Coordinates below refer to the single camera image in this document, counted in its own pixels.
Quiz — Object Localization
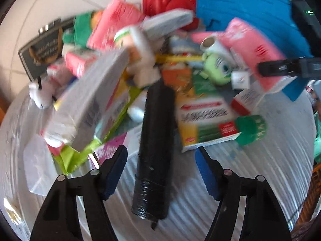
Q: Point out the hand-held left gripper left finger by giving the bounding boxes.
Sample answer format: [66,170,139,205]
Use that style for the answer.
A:
[29,145,129,241]

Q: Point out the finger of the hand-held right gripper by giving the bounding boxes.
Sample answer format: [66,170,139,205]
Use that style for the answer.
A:
[258,58,302,78]

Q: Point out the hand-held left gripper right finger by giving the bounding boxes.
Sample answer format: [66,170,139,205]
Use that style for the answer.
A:
[195,146,293,241]

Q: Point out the black trash bag roll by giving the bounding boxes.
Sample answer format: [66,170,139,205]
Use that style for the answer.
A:
[132,80,176,230]

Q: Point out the blue plastic bin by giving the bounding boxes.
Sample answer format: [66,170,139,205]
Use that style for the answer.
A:
[196,0,314,102]

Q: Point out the magenta and white packet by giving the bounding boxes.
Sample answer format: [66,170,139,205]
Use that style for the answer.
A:
[96,133,129,161]

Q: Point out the small white box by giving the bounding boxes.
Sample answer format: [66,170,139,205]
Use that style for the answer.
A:
[231,71,251,90]

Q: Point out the red and white box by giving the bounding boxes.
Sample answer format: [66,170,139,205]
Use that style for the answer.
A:
[230,82,267,116]

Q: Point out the yellow red green medicine box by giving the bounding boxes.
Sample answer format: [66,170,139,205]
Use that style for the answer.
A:
[176,97,243,153]

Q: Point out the green one-eyed monster plush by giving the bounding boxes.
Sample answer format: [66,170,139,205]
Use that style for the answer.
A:
[203,52,233,84]

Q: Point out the green can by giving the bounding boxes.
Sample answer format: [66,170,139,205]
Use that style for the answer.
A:
[236,115,268,146]

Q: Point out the white tape roll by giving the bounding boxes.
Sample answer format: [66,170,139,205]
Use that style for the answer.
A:
[200,36,228,56]

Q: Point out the green carton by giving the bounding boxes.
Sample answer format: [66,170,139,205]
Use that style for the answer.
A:
[192,75,221,96]

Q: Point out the clear plastic bag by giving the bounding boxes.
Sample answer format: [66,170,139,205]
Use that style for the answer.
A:
[23,134,55,197]

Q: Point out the large grey cardboard box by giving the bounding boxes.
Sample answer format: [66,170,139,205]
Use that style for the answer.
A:
[43,48,130,148]

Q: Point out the orange packet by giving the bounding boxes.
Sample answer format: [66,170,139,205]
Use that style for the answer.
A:
[161,66,194,91]

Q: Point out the yellow flat packet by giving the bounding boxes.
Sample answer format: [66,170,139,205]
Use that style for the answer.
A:
[155,53,204,64]

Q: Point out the white plush toy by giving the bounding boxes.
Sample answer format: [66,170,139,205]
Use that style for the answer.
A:
[28,80,55,110]

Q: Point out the pale pink and white packet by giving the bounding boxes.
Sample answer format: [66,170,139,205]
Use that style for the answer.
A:
[46,60,74,87]

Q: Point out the pink and white box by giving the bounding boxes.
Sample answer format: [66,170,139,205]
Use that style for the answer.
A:
[65,50,101,79]

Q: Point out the grey flat box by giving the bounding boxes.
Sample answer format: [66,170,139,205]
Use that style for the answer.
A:
[141,8,194,40]

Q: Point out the white box with cartoon print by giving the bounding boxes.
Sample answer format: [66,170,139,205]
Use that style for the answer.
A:
[114,26,161,87]

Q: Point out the red plastic basket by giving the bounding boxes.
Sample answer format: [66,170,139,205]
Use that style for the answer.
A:
[142,0,199,31]

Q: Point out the black box with gold print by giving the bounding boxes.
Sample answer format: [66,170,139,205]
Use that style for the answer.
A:
[18,17,76,81]

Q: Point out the green packet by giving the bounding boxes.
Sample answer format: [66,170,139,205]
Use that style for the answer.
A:
[62,13,94,49]

